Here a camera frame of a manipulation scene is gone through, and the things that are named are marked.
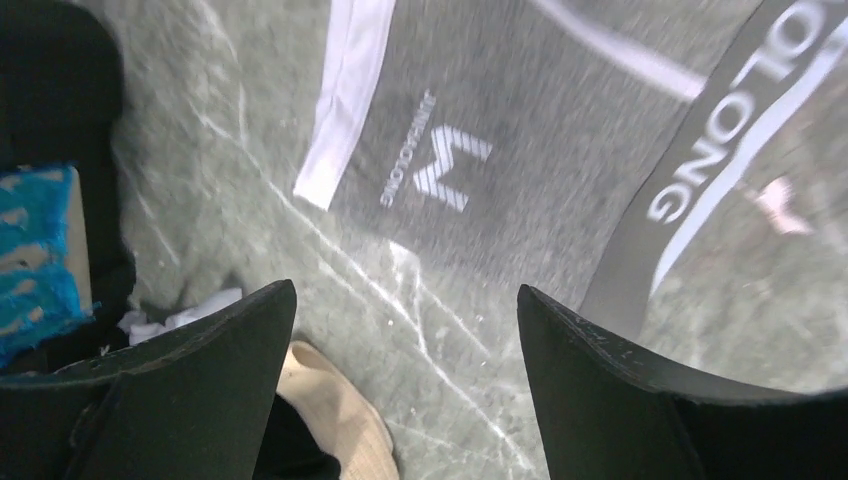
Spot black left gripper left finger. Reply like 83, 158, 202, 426
1, 280, 297, 479

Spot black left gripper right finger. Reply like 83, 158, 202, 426
517, 285, 847, 479

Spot grey boxer briefs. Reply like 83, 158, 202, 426
293, 1, 847, 339

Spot black toolbox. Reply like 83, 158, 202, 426
1, 1, 135, 374

